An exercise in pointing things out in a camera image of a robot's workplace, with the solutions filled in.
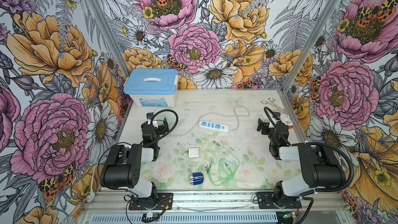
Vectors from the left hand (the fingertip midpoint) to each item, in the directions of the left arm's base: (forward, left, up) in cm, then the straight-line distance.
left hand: (158, 122), depth 94 cm
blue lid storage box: (+20, +5, +9) cm, 23 cm away
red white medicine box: (+4, -78, -3) cm, 79 cm away
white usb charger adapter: (-16, -21, -5) cm, 27 cm away
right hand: (-1, -64, 0) cm, 64 cm away
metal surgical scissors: (+22, -72, -8) cm, 76 cm away
